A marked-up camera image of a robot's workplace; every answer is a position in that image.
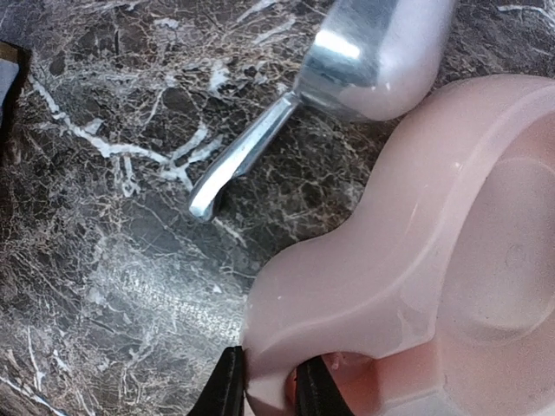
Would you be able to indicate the pink double pet bowl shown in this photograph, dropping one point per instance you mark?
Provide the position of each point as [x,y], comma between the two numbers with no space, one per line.
[436,296]

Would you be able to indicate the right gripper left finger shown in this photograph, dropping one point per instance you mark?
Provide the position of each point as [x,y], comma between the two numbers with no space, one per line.
[225,388]

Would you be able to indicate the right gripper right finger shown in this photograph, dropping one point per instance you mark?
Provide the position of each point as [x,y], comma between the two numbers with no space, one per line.
[316,392]

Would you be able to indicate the metal scoop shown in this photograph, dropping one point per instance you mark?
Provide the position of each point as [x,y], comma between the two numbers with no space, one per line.
[369,61]

